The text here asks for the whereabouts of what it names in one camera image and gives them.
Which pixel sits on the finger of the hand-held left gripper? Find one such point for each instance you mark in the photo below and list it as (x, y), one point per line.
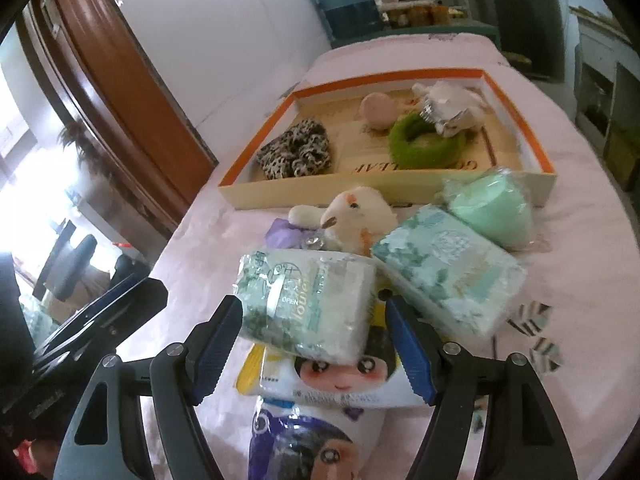
(125, 305)

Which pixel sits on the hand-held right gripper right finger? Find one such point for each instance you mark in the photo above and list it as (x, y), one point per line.
(407, 355)

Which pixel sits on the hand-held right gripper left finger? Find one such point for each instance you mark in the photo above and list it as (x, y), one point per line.
(215, 350)

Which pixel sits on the yellow cartoon face tissue pack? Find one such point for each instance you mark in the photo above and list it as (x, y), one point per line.
(345, 377)

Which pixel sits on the green floral tissue pack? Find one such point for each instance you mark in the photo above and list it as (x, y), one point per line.
(305, 305)
(450, 280)

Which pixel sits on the purple white cartoon tissue pack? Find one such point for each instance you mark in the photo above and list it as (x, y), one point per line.
(310, 445)

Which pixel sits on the purple organza scrunchie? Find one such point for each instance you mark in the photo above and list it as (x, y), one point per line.
(287, 232)

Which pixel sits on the white plush lamb toy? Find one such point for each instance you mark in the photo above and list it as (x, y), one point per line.
(355, 215)

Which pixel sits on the mint green puff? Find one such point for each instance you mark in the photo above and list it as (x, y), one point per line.
(492, 207)

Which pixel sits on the orange rimmed cardboard box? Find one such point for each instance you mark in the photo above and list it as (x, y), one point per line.
(360, 185)

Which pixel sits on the leopard print scrunchie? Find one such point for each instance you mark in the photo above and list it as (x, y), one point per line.
(295, 147)

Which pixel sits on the pink round plush puff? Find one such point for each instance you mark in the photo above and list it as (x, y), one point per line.
(380, 110)

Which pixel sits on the white plush with silver wrapper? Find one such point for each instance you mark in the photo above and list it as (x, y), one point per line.
(452, 102)

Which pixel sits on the white kitchen counter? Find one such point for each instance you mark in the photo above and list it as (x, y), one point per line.
(605, 60)

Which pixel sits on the dark grey fridge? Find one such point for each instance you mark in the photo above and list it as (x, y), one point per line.
(520, 15)

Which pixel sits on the brown wooden door frame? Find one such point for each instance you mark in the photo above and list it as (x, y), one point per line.
(135, 75)

